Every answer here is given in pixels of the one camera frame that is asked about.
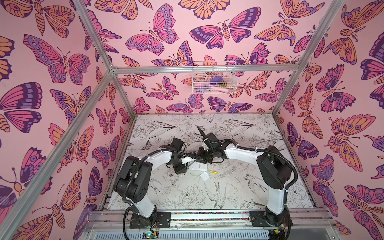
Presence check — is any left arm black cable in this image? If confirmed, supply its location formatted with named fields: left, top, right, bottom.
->
left=122, top=149, right=208, bottom=240

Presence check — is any white vented cable duct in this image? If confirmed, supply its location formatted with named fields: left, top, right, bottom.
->
left=88, top=230, right=270, bottom=240

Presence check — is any white remote with display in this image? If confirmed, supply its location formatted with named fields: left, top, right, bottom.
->
left=187, top=163, right=208, bottom=175

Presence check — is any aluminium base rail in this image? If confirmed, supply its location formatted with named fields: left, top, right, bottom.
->
left=85, top=209, right=334, bottom=231

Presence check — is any white wire basket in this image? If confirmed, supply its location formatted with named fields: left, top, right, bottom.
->
left=191, top=63, right=238, bottom=95

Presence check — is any purple item in basket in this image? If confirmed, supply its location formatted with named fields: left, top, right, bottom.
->
left=210, top=76, right=225, bottom=86

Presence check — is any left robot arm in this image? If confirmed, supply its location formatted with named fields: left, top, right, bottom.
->
left=113, top=138, right=202, bottom=228

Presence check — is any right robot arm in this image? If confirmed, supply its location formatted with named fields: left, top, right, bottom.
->
left=198, top=132, right=298, bottom=227

